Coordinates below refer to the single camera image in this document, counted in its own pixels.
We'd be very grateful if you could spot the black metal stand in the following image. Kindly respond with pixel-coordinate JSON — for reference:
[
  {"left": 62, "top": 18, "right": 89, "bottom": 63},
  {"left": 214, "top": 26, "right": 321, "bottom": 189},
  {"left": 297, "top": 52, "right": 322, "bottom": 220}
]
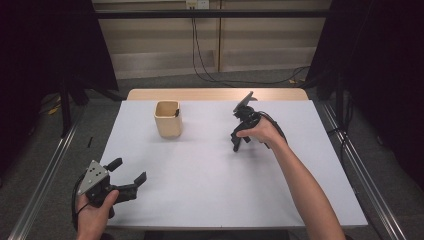
[{"left": 57, "top": 75, "right": 74, "bottom": 139}]

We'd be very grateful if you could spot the white table mat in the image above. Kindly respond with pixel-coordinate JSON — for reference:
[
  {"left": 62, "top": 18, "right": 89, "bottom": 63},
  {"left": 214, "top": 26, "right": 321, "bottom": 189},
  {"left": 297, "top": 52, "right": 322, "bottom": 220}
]
[{"left": 99, "top": 99, "right": 369, "bottom": 230}]

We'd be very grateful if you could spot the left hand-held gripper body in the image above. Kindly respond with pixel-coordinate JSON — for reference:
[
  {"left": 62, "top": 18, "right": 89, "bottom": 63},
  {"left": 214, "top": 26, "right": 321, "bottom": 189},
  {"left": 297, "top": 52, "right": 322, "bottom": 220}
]
[{"left": 77, "top": 159, "right": 139, "bottom": 219}]

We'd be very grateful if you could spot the white wall socket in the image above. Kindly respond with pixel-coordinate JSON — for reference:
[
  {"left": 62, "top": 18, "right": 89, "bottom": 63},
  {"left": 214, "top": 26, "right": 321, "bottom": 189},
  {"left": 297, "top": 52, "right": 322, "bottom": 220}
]
[{"left": 185, "top": 0, "right": 211, "bottom": 10}]

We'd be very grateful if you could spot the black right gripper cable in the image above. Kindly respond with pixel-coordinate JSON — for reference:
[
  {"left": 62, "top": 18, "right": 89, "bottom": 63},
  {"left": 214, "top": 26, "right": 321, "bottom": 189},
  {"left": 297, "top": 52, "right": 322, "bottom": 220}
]
[{"left": 257, "top": 110, "right": 289, "bottom": 150}]

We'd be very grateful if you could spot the black floor cable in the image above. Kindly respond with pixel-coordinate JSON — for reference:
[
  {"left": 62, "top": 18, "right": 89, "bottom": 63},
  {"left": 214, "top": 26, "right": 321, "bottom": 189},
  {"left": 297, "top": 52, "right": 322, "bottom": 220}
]
[
  {"left": 191, "top": 16, "right": 236, "bottom": 88},
  {"left": 193, "top": 16, "right": 312, "bottom": 86}
]

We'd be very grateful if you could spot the person's right hand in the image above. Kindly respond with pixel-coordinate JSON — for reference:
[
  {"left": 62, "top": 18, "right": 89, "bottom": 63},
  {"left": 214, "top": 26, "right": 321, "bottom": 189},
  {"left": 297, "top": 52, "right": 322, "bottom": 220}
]
[{"left": 236, "top": 116, "right": 288, "bottom": 150}]

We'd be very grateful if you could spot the person's left hand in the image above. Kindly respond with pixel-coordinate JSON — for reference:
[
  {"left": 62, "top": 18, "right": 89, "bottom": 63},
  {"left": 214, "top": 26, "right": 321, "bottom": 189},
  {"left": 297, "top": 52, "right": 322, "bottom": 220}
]
[{"left": 74, "top": 189, "right": 120, "bottom": 240}]

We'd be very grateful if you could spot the beige wooden cup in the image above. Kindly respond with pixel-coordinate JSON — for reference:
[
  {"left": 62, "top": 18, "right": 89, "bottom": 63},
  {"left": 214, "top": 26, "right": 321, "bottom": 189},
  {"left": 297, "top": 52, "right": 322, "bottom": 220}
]
[{"left": 153, "top": 100, "right": 184, "bottom": 139}]

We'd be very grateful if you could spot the black curtain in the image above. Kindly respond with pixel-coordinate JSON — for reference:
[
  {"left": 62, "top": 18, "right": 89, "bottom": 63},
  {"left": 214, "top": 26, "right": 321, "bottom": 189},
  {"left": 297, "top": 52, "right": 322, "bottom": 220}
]
[
  {"left": 0, "top": 0, "right": 120, "bottom": 183},
  {"left": 304, "top": 0, "right": 424, "bottom": 193}
]

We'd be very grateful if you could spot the black horizontal bar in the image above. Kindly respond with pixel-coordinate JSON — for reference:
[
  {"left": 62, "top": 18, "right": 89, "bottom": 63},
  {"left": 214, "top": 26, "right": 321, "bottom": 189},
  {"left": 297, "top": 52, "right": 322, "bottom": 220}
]
[{"left": 94, "top": 9, "right": 332, "bottom": 20}]

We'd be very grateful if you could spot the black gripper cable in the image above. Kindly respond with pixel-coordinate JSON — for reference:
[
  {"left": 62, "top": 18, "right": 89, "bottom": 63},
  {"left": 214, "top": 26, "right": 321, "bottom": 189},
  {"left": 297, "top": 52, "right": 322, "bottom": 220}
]
[
  {"left": 257, "top": 110, "right": 289, "bottom": 150},
  {"left": 70, "top": 170, "right": 92, "bottom": 232}
]

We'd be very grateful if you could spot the yellow tape piece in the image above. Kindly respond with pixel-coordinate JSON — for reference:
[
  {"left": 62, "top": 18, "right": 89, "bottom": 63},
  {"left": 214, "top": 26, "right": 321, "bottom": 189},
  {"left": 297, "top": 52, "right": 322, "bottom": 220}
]
[{"left": 46, "top": 95, "right": 63, "bottom": 116}]

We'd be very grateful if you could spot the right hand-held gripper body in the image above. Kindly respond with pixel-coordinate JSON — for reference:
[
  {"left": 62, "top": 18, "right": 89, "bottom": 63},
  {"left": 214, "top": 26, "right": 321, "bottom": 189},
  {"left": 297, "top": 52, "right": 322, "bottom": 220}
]
[{"left": 232, "top": 90, "right": 263, "bottom": 133}]

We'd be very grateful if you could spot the aluminium rail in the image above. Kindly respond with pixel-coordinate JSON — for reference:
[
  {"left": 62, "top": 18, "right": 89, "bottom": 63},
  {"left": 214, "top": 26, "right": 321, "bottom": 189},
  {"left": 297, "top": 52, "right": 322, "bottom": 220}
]
[
  {"left": 7, "top": 105, "right": 88, "bottom": 240},
  {"left": 318, "top": 99, "right": 408, "bottom": 240}
]

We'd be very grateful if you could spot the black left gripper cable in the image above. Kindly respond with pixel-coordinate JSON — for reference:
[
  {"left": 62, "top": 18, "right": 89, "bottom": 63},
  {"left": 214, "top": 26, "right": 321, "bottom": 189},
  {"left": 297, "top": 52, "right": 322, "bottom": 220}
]
[{"left": 70, "top": 170, "right": 92, "bottom": 232}]

